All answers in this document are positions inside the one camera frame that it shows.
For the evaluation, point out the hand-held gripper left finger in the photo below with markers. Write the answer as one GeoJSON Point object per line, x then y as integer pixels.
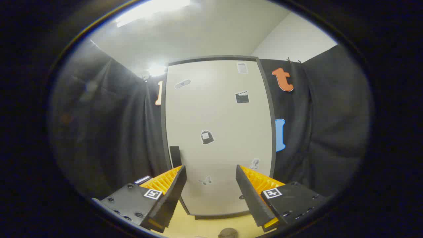
{"type": "Point", "coordinates": [172, 198]}

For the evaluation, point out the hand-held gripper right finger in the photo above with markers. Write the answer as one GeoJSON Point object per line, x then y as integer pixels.
{"type": "Point", "coordinates": [251, 198]}

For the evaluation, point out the grey shoe cabinet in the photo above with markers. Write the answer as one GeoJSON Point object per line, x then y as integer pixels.
{"type": "Point", "coordinates": [214, 217]}

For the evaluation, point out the brown fuzzy shoe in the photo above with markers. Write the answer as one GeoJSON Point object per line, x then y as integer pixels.
{"type": "Point", "coordinates": [228, 233]}

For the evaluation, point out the white shoe cabinet door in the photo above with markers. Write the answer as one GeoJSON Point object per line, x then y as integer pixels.
{"type": "Point", "coordinates": [218, 109]}

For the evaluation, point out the dark blue covered book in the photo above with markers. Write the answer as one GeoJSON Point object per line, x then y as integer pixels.
{"type": "Point", "coordinates": [142, 180]}

